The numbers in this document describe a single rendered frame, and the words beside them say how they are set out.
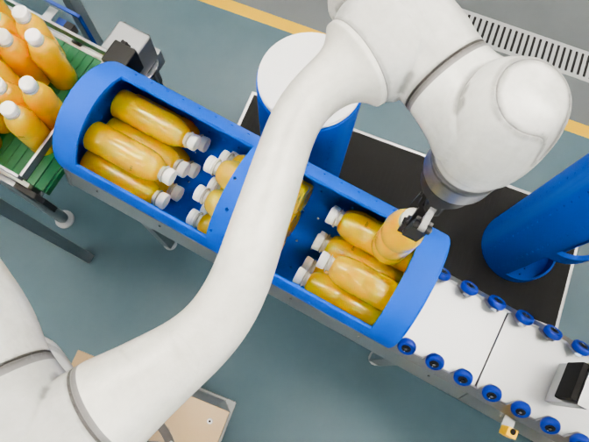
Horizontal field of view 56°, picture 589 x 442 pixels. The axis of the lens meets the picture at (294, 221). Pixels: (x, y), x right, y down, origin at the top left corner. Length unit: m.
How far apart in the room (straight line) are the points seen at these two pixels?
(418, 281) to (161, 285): 1.47
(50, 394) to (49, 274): 1.99
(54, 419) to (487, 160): 0.45
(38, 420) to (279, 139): 0.34
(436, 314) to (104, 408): 1.05
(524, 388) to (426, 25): 1.10
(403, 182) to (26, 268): 1.62
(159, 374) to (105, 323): 1.91
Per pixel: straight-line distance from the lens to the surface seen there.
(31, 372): 0.58
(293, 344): 2.33
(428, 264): 1.15
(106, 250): 2.49
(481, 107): 0.53
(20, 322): 0.60
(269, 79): 1.48
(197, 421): 1.34
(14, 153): 1.70
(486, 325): 1.50
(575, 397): 1.41
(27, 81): 1.51
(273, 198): 0.54
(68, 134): 1.31
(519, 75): 0.54
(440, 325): 1.46
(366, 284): 1.19
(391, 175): 2.36
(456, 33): 0.59
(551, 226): 1.85
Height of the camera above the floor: 2.33
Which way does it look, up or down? 75 degrees down
